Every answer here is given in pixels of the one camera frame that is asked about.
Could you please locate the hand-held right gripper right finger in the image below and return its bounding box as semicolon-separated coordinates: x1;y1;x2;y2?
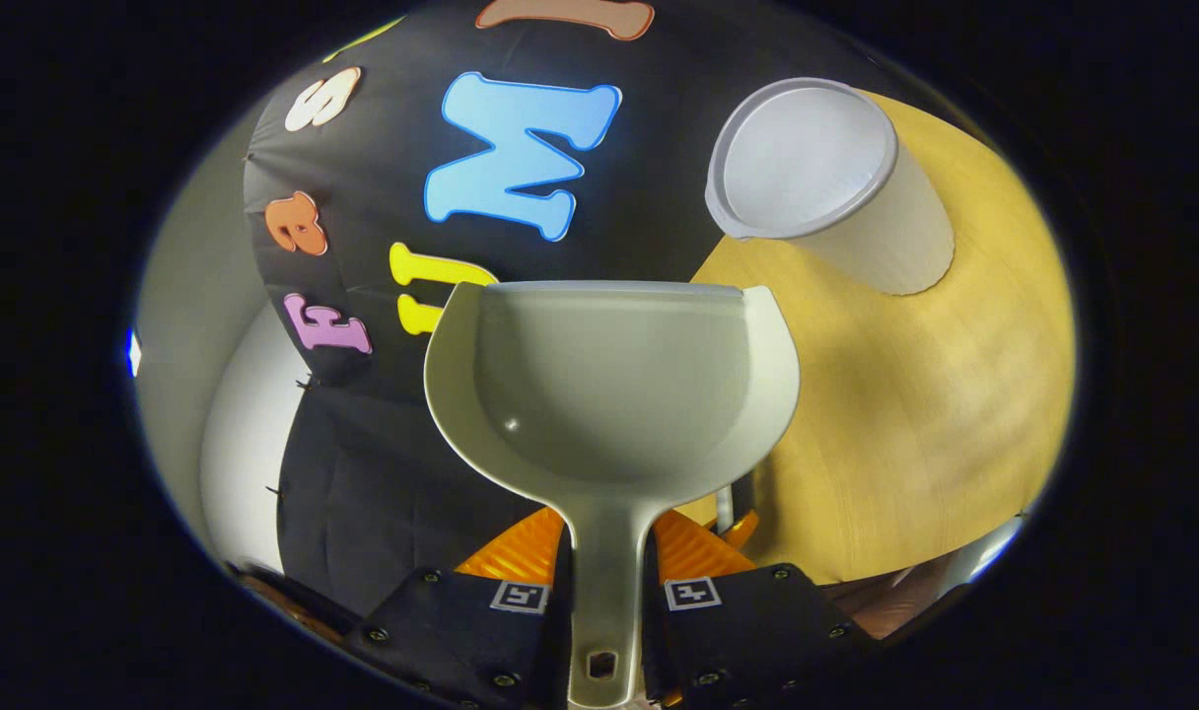
642;508;878;710

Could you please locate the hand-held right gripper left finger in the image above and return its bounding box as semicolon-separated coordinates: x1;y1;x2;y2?
348;508;573;710

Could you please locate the grey plastic dustpan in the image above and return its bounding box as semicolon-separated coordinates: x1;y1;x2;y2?
424;281;801;709

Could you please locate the white ribbed garbage bin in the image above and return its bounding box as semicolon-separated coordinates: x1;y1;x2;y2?
705;77;956;297

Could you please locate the black backdrop cloth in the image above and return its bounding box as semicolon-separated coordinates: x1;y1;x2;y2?
245;0;857;617

